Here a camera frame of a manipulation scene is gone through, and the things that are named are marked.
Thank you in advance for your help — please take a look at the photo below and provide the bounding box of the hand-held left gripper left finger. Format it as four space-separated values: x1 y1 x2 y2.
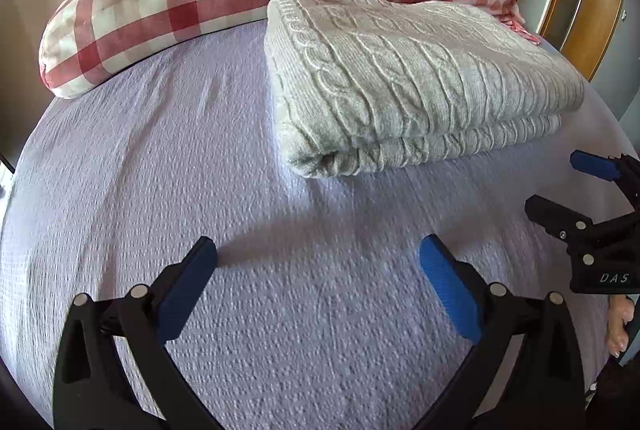
52 236 226 430

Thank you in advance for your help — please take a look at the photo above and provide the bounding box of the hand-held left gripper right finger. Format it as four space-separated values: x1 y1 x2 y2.
419 233 587 430

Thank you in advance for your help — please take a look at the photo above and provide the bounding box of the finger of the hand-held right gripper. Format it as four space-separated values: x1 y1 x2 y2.
570 149 640 201
524 194 640 267

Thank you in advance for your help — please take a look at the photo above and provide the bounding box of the person's right hand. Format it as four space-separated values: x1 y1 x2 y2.
604 294 637 359

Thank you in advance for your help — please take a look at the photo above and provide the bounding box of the lavender textured bedspread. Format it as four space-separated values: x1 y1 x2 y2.
0 17 632 430

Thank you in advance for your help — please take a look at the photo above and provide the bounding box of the red checked bolster pillow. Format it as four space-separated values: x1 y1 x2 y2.
39 0 327 99

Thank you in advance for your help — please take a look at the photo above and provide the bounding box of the white cable knit blanket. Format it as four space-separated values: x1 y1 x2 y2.
263 0 587 179

